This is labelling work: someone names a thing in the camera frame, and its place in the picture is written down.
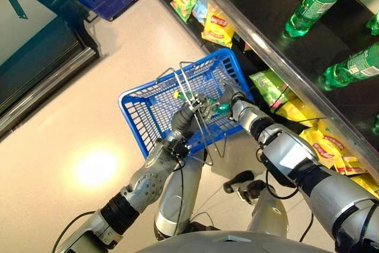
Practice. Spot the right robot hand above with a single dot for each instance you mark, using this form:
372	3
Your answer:
227	93

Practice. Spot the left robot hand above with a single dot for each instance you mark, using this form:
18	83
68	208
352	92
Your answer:
183	119

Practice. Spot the green snack bag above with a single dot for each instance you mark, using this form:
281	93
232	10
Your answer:
219	108

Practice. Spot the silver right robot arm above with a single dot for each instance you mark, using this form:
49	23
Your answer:
296	152

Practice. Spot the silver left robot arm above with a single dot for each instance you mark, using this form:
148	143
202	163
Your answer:
145	185

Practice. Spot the yellow chips bag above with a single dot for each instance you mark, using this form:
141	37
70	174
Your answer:
324	143
350	165
368	185
217	26
296	112

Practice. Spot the dark robot foot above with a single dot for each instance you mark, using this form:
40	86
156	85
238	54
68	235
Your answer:
238	180

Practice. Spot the light blue chips bag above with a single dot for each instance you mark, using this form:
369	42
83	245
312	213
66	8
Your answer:
199	10

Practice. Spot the silver right robot leg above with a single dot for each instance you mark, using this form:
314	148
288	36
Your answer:
269	214

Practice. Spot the silver robot torso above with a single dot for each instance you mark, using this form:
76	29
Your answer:
234	242

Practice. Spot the dark glass display cabinet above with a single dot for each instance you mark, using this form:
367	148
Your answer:
35	57

